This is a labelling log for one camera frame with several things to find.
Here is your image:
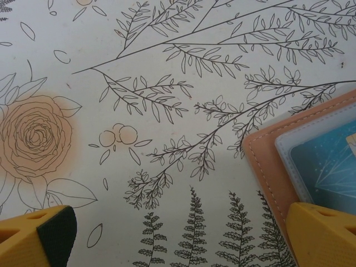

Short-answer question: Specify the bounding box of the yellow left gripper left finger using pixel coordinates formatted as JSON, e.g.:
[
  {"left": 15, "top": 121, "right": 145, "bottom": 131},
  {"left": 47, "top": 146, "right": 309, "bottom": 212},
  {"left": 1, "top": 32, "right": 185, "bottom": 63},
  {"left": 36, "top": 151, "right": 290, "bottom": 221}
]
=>
[{"left": 0, "top": 205, "right": 77, "bottom": 267}]

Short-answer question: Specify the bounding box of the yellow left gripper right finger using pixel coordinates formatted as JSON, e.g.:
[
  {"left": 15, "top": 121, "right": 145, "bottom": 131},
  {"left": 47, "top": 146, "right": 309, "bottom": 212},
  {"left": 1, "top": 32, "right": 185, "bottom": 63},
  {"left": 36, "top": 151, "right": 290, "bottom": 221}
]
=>
[{"left": 285, "top": 202, "right": 356, "bottom": 267}]

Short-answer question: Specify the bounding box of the blue credit card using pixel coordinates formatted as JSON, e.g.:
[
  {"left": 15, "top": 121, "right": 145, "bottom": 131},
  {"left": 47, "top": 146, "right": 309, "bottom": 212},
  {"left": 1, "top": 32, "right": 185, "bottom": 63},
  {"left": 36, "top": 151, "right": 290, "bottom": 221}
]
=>
[{"left": 289, "top": 129, "right": 356, "bottom": 204}]

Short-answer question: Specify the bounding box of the floral patterned tablecloth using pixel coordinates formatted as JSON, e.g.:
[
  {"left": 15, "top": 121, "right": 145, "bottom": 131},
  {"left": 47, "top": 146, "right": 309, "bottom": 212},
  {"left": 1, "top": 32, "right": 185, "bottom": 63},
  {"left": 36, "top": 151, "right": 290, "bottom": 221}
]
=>
[{"left": 0, "top": 0, "right": 356, "bottom": 267}]

